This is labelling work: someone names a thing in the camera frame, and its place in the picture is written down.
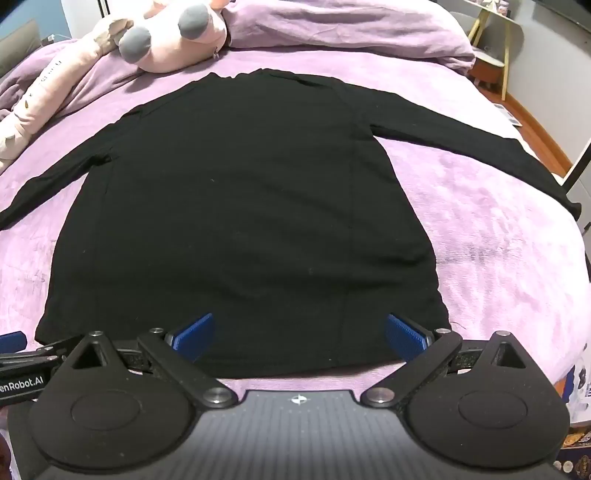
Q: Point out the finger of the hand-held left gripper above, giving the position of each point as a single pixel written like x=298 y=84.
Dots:
x=13 y=342

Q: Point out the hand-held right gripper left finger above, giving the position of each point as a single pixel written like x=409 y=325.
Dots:
x=194 y=334

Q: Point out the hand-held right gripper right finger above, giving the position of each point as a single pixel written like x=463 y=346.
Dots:
x=406 y=337

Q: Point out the black long-sleeve shirt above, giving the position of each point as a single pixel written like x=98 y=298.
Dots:
x=249 y=207

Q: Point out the purple fleece bed sheet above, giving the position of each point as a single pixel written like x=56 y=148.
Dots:
x=498 y=258

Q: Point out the colourful printed box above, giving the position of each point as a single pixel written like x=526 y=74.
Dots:
x=577 y=415

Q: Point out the white framed board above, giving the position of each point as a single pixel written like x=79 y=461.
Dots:
x=579 y=168

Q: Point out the papers on floor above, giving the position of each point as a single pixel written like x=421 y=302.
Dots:
x=508 y=115

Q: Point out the long beige plush pillow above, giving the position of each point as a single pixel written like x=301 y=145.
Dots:
x=41 y=99

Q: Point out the brown stool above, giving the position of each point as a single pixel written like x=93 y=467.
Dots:
x=488 y=67

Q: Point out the pink plush toy grey feet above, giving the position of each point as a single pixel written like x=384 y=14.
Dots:
x=175 y=41

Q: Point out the padded headboard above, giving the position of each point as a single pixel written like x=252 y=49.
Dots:
x=18 y=46

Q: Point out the yellow-legged side table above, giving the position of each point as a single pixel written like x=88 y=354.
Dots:
x=505 y=55

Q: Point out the purple crumpled duvet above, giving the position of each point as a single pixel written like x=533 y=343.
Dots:
x=351 y=32

